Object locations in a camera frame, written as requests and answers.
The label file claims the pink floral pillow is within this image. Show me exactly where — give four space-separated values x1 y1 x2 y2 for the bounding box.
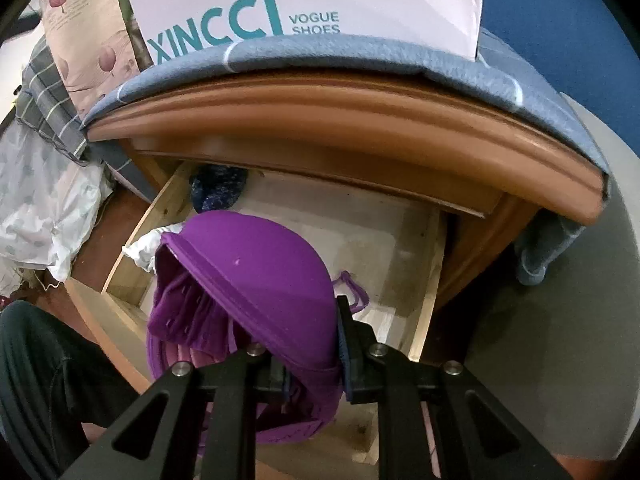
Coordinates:
40 0 141 116

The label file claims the blue checked cloth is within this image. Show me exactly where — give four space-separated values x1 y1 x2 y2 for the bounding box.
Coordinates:
80 27 612 286

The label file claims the purple bra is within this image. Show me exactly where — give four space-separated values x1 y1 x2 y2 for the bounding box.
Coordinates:
147 210 371 446

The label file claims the grey plaid blanket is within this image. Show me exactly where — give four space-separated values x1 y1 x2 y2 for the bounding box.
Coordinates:
15 40 101 166

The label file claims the wooden nightstand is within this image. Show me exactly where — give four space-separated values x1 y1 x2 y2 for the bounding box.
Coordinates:
86 71 608 311

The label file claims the blue foam mat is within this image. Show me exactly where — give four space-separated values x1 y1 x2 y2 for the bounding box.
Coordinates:
480 0 640 111

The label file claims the brown cloth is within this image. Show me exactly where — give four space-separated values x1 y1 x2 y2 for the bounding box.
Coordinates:
117 0 151 71

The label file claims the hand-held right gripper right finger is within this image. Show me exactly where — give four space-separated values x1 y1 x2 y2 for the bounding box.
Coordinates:
336 296 573 480

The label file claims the wooden drawer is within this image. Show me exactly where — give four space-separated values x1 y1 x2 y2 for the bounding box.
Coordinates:
65 160 447 466

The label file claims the person's left leg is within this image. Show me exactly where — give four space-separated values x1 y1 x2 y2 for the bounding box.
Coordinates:
0 300 151 480

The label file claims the grey fabric box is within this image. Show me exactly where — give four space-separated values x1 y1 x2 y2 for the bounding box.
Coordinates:
465 92 640 461

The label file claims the dark blue patterned garment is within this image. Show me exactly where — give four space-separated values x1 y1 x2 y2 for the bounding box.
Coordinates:
190 165 248 213

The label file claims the white patterned quilt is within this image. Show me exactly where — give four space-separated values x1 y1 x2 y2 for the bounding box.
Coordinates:
0 120 113 283

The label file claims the white garment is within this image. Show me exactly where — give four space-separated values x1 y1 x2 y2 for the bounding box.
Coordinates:
122 225 183 273

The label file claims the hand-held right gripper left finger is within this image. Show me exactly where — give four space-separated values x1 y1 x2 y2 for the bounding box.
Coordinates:
60 344 293 480

